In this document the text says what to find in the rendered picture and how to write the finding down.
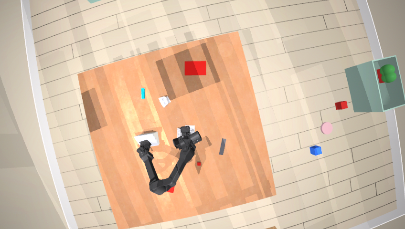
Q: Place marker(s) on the grey flat bar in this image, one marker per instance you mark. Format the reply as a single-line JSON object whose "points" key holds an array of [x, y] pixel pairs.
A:
{"points": [[222, 147]]}

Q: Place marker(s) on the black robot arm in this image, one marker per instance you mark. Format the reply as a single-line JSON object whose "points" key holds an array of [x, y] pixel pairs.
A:
{"points": [[160, 186]]}

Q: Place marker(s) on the red flat rectangular plate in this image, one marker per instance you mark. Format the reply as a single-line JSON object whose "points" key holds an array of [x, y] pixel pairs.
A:
{"points": [[195, 68]]}

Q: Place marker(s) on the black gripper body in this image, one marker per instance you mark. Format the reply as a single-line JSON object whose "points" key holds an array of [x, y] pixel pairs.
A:
{"points": [[184, 130]]}

